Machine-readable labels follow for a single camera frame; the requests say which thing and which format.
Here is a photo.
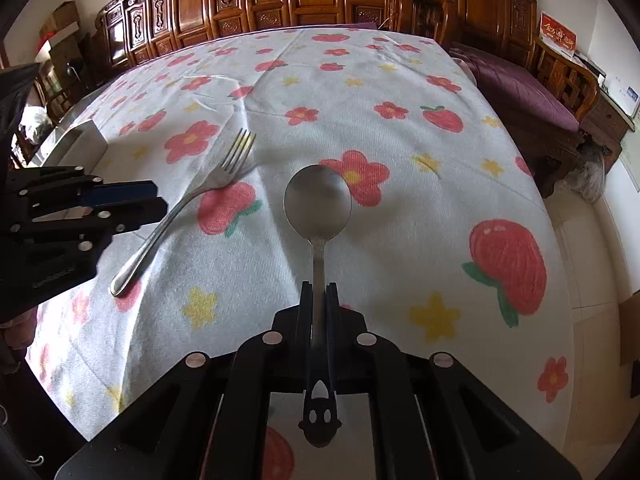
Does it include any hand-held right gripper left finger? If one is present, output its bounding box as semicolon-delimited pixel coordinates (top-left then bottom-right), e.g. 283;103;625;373
55;281;316;480

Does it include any strawberry flower printed tablecloth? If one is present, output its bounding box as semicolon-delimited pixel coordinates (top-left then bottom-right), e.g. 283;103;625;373
25;27;576;480

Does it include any carved wooden armchair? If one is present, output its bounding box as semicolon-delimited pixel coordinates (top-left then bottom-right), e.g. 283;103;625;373
410;0;602;197

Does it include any carved wooden bench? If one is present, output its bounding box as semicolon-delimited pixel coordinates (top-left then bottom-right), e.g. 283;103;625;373
95;0;397;75

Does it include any person's left forearm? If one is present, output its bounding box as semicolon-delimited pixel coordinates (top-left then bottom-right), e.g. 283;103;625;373
0;304;39;357

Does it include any metal spoon with cutout handle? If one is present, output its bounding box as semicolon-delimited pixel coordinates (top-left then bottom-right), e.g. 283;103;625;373
283;164;353;448

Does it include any person's black trouser leg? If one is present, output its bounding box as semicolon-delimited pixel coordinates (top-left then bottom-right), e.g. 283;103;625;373
0;357;92;480

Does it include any white utensil box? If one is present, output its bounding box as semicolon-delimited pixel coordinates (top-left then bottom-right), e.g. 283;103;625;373
51;120;110;172

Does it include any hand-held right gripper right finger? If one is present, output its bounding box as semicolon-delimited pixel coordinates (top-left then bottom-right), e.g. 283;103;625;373
326;282;583;480

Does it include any red calendar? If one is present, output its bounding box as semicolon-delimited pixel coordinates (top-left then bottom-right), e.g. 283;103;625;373
538;11;577;59

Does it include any small wooden chair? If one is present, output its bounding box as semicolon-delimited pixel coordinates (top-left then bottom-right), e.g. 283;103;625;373
30;59;92;122

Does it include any grey plastic bag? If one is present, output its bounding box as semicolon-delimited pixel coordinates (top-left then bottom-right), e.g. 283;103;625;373
559;141;607;202

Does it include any white plastic bag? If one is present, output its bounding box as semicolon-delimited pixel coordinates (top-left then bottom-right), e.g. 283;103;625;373
19;105;57;147

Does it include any purple seat cushion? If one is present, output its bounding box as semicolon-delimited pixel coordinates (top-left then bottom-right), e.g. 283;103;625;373
449;42;582;134

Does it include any stack of cardboard boxes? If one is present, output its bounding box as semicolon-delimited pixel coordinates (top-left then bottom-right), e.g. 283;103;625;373
36;0;84;82

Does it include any wooden side cabinet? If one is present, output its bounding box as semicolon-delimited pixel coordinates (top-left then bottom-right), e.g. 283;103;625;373
579;91;634;162

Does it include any metal fork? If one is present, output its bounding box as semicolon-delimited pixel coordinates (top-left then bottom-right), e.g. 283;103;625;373
110;128;257;297

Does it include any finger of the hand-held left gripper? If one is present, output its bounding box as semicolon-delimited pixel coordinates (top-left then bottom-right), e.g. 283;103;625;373
99;196;169;234
76;180;158;209

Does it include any stack of white papers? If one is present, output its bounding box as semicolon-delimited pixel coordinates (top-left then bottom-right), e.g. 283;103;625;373
574;51;640;122

